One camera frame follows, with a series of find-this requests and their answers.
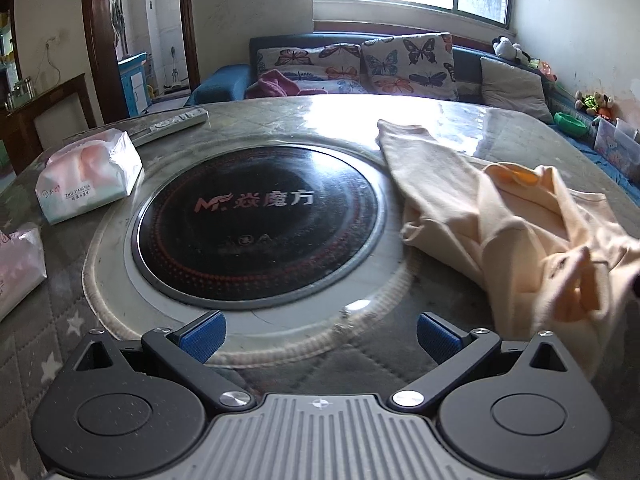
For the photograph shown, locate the green bowl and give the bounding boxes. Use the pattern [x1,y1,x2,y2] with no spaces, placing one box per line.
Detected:
[553,112,589,139]

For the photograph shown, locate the cream peach garment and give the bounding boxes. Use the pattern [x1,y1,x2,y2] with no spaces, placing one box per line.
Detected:
[378,122,639,377]

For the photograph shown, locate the plain beige cushion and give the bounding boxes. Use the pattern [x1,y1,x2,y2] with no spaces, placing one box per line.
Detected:
[480,56,553,124]

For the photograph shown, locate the butterfly cushion left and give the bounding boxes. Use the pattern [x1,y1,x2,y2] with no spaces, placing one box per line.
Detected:
[256,44,367,94]

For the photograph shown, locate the grey remote control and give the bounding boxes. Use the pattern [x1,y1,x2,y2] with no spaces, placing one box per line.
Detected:
[129,107,209,148]

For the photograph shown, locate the plush toys pile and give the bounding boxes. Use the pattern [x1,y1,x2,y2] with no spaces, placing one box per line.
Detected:
[575,91,614,119]

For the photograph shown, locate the butterfly cushion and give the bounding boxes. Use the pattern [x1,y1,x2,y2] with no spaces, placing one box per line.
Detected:
[256,44,367,94]
[361,32,458,101]

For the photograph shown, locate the blue white small cabinet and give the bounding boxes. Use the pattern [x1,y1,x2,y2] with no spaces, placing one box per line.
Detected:
[117,52,151,117]

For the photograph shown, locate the blue corner sofa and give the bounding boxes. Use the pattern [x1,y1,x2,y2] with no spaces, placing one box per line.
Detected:
[186,32,639,203]

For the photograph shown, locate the panda plush toy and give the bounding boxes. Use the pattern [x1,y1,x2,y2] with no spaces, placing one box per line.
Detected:
[492,36,530,64]

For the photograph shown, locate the pink white tissue pack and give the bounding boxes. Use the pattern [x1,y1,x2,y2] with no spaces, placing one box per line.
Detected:
[35,129,142,224]

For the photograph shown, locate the clear plastic storage box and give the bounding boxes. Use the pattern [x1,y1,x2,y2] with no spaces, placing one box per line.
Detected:
[594,118,640,184]

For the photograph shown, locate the black round induction cooktop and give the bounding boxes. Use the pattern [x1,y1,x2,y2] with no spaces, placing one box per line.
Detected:
[131,145,387,310]

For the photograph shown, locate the magenta crumpled cloth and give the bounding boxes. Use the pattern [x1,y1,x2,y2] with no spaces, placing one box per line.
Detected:
[244,70,328,99]

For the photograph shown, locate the butterfly cushion right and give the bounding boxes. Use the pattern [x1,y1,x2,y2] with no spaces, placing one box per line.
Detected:
[361,32,458,101]

